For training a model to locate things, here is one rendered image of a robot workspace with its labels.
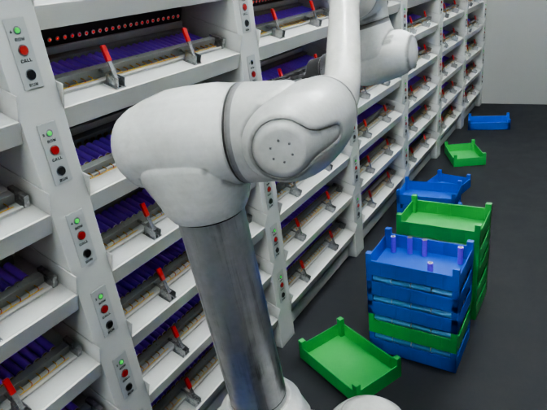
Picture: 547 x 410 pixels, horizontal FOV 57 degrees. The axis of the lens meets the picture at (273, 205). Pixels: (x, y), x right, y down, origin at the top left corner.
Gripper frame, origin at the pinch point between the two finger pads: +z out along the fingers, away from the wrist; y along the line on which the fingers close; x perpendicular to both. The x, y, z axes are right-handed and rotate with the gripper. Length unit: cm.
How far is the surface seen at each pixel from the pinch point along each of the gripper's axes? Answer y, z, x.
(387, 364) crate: -19, -5, 102
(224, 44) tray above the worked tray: -11.6, 15.6, -13.4
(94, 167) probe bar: 41.5, 19.5, 4.0
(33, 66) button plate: 51, 10, -18
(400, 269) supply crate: -25, -15, 68
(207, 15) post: -12.8, 19.4, -22.5
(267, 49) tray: -27.9, 12.7, -8.5
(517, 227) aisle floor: -136, -28, 108
